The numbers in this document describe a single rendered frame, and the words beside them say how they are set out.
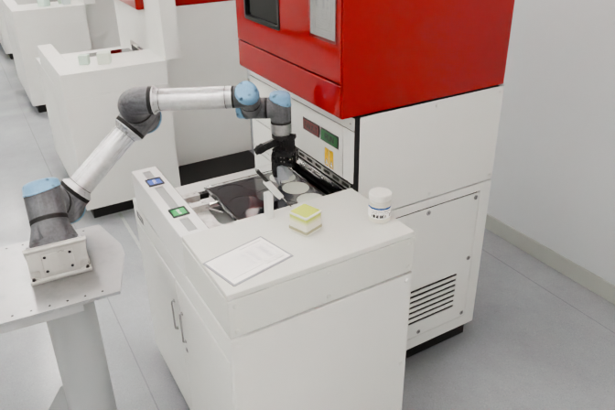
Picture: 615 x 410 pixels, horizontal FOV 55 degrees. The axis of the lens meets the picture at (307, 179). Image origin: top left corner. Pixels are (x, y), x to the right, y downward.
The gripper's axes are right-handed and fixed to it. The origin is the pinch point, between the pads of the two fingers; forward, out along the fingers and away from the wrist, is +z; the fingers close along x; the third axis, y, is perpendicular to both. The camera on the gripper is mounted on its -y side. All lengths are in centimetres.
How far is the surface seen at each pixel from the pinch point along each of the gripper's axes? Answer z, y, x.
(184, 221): -4.4, -14.9, -43.7
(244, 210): 1.2, -3.8, -22.2
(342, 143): -19.7, 25.5, -1.6
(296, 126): -15.2, 1.0, 19.7
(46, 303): 9, -43, -78
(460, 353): 91, 73, 32
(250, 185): 1.3, -10.1, -3.0
